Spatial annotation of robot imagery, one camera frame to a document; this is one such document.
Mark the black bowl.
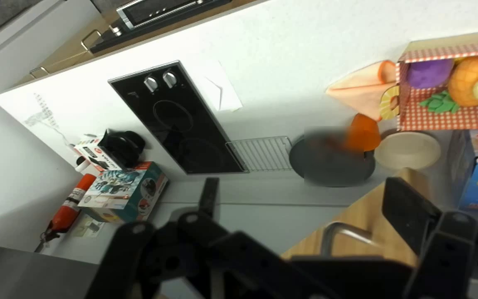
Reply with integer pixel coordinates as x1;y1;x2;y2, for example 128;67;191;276
98;128;148;168

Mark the purple toy vegetable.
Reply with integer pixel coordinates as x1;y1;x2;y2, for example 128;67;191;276
405;57;455;90

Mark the green toy vegetable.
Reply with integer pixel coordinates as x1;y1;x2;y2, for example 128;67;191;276
420;90;462;115

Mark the red toy strip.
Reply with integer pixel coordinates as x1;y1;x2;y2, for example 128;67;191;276
316;133;346;158

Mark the stainless range hood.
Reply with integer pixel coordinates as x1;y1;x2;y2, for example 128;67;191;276
0;239;113;299

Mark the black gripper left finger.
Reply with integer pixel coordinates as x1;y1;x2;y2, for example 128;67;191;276
83;176;336;299

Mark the white paper sheet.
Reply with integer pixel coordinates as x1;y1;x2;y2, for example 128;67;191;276
191;52;244;113

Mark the small white red package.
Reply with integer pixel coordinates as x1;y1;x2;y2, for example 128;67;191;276
72;140;122;175

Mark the black glass cooktop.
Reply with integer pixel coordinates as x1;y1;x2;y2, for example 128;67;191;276
108;60;248;176

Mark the red checkered cardboard basket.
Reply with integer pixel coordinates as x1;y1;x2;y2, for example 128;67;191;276
395;28;478;133

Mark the orange toy fruit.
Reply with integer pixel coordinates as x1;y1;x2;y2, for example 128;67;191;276
447;55;478;108

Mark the black oven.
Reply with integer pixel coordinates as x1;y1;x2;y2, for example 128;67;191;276
88;0;236;55

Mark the red and white bottle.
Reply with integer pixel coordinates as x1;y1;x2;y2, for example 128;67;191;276
32;173;98;254

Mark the orange plastic cup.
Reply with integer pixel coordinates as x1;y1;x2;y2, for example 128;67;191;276
346;113;384;155

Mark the wooden drawer front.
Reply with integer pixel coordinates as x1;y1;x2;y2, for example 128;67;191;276
27;22;120;80

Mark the yellow toy slice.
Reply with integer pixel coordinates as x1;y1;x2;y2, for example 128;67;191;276
379;83;402;121

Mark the dark grey round plate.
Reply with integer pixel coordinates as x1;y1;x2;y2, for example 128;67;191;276
288;128;377;188

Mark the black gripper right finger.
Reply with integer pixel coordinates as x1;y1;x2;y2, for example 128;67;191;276
380;175;478;299

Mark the white grid trivet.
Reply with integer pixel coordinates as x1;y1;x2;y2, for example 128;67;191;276
229;135;296;175

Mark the teal cardboard box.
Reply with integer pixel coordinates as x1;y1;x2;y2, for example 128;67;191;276
77;161;171;224

